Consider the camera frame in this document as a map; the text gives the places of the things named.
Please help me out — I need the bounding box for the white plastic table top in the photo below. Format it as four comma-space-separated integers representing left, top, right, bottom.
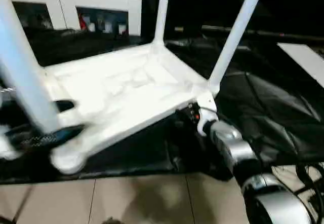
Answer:
42, 41, 221, 174

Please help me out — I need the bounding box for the white plastic table leg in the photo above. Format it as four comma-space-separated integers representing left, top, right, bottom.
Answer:
207, 0, 268, 95
0, 0, 61, 136
151, 0, 172, 47

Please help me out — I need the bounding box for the black mat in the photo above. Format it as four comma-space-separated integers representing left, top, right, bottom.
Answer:
0, 27, 324, 184

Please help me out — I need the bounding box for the white cabinet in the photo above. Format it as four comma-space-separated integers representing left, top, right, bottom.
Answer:
5, 0, 142, 36

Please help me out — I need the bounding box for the black backdrop cloth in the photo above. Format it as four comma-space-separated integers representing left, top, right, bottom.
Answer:
140, 0, 324, 36

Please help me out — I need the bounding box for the dark metal rod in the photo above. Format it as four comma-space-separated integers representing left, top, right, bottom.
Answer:
201, 25, 324, 41

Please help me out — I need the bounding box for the white flat panel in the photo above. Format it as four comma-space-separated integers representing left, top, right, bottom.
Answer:
276, 42, 324, 87

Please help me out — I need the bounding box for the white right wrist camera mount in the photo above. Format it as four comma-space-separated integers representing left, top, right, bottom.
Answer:
197, 92, 220, 136

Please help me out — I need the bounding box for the black floor cable bundle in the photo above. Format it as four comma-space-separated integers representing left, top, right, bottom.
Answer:
296, 162, 324, 204

